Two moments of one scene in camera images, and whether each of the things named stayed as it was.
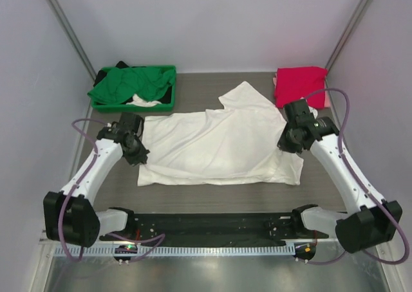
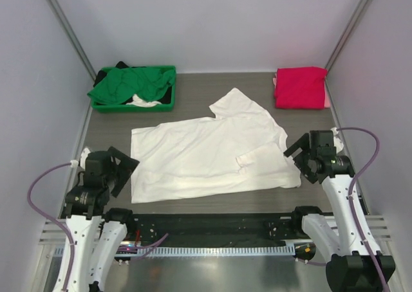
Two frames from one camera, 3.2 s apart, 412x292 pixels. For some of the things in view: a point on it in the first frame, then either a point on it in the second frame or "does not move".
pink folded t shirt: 326,100 does not move
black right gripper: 284,144 to 305,170
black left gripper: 140,157 to 127,165
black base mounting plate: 183,228 does not move
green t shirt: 120,85 does not move
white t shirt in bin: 137,101 does not move
